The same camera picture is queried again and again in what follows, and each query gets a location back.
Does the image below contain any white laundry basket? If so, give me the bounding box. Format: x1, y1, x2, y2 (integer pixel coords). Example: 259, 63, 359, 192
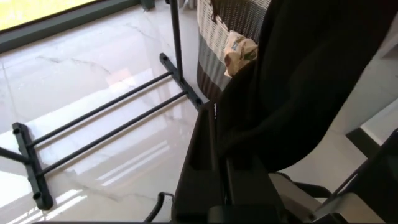
196, 0, 271, 103

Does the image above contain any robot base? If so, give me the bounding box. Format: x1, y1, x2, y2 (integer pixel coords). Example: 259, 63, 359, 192
269, 128, 398, 224

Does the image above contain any cream printed garment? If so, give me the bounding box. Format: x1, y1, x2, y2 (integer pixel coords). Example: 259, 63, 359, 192
223, 30, 259, 78

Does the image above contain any black clothes rack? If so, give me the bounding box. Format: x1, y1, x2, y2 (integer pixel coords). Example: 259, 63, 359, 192
0, 0, 205, 212

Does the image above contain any black garment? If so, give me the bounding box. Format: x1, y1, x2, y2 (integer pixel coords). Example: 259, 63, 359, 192
216, 0, 398, 174

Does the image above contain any window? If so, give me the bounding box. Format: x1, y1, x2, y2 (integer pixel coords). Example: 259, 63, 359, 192
0, 0, 156, 54

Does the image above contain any black cable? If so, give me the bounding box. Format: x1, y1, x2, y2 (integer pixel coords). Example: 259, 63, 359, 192
144, 192, 174, 223

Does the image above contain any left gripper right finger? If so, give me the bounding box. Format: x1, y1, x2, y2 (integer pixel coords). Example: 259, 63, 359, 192
208, 157, 285, 222

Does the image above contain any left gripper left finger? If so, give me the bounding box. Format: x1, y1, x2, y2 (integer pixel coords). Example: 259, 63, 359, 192
172, 101, 226, 222

